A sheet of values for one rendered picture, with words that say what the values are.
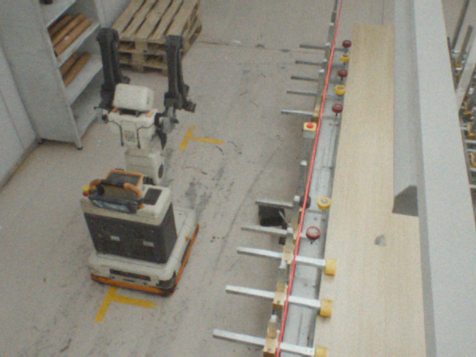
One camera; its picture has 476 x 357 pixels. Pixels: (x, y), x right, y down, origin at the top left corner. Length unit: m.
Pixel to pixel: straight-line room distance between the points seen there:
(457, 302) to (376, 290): 1.93
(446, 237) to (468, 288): 0.09
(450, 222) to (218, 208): 3.45
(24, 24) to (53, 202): 1.46
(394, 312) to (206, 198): 2.17
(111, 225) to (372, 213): 1.64
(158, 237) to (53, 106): 1.99
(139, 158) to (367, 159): 1.50
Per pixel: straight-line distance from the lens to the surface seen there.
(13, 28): 4.52
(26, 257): 4.20
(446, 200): 0.86
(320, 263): 2.63
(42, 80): 4.67
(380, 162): 3.34
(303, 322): 2.82
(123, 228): 3.30
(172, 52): 3.07
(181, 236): 3.64
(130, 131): 3.18
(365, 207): 3.02
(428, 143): 0.96
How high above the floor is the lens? 3.03
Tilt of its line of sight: 43 degrees down
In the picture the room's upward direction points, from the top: 1 degrees counter-clockwise
